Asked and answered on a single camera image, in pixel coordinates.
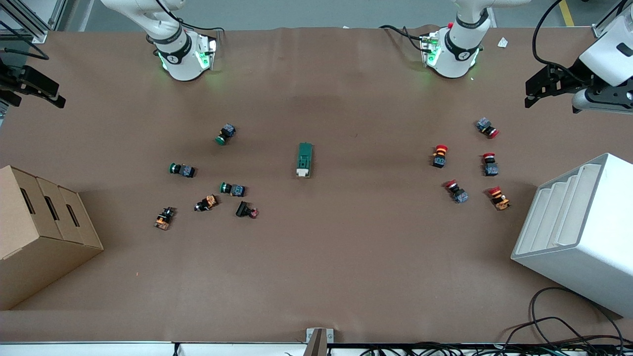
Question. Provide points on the brown cardboard box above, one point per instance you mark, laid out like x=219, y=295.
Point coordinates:
x=34, y=247

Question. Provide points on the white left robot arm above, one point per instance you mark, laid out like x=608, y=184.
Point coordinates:
x=455, y=54

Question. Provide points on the green load switch white lever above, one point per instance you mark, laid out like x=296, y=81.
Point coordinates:
x=303, y=159

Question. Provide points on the brown paper table cover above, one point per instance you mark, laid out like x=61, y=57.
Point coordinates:
x=346, y=247

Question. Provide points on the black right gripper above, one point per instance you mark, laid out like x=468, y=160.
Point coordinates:
x=13, y=80

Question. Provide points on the aluminium frame profile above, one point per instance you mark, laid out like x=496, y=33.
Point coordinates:
x=29, y=30
x=599, y=30

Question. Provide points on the small white paper scrap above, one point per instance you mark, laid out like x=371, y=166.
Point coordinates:
x=503, y=42

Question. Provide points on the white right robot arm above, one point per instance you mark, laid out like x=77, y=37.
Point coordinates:
x=180, y=54

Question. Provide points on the red emergency button blue block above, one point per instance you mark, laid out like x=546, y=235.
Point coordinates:
x=460, y=195
x=484, y=125
x=490, y=169

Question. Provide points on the red emergency button orange block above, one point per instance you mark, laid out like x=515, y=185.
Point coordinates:
x=439, y=159
x=499, y=200

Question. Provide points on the black selector switch orange block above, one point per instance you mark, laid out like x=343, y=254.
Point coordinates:
x=207, y=202
x=163, y=220

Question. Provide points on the metal bracket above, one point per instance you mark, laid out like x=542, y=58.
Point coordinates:
x=319, y=338

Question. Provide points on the black switch red block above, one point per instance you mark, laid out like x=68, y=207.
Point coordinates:
x=243, y=209

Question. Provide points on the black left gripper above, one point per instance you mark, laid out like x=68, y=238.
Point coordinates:
x=567, y=77

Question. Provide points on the white stepped plastic bin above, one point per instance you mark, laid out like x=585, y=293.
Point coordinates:
x=588, y=247

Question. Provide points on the green push button blue block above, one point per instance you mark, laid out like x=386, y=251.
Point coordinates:
x=185, y=171
x=227, y=131
x=236, y=190

